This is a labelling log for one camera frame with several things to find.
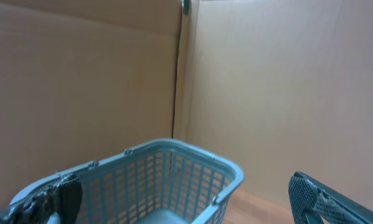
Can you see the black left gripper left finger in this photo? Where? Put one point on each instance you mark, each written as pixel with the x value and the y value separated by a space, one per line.
pixel 57 203

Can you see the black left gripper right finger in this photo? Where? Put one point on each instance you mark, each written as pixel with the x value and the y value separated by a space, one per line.
pixel 315 203

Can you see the grey plastic shopping basket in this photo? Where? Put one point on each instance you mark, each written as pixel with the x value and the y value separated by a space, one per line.
pixel 160 181

